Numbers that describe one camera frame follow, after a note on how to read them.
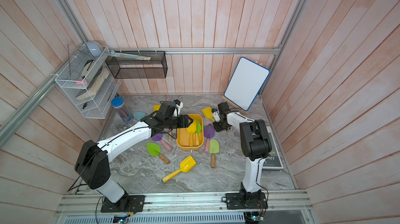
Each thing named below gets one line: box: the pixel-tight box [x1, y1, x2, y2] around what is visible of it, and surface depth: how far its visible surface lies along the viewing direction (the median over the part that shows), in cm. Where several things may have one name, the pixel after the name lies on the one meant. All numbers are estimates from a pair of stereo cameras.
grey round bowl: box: [85, 40, 103, 58], surface depth 85 cm
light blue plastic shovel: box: [132, 110, 147, 122], surface depth 109 cm
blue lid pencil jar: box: [110, 96, 134, 124], surface depth 98 cm
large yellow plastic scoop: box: [161, 155, 197, 183], surface depth 87 cm
